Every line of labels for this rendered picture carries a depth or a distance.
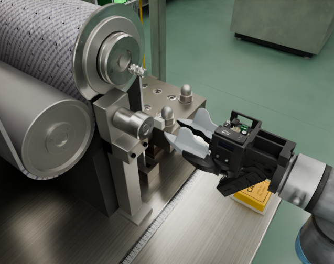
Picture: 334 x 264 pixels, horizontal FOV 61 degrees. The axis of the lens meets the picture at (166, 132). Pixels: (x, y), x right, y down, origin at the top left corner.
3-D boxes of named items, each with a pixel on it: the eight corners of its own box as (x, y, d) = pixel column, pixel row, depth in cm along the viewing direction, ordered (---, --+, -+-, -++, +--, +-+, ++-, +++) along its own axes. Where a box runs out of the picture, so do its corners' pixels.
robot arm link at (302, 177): (312, 184, 46) (297, 221, 42) (284, 171, 48) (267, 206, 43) (330, 154, 41) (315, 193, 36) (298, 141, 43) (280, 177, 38)
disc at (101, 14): (86, 122, 42) (61, 24, 32) (84, 120, 42) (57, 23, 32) (147, 77, 51) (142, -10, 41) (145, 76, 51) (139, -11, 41)
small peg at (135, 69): (146, 67, 41) (149, 72, 42) (130, 62, 42) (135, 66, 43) (141, 75, 41) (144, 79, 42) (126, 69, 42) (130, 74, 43)
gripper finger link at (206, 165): (189, 137, 50) (237, 153, 47) (189, 144, 51) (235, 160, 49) (179, 155, 47) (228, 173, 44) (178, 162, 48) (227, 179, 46)
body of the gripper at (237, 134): (229, 107, 47) (303, 135, 42) (223, 142, 53) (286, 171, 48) (206, 133, 43) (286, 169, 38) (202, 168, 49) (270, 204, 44)
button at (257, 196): (261, 212, 62) (264, 206, 60) (233, 196, 65) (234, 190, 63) (273, 190, 66) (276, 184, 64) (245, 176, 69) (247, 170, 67)
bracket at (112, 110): (140, 229, 59) (125, 119, 38) (117, 213, 62) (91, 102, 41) (154, 211, 62) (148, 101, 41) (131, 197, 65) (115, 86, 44)
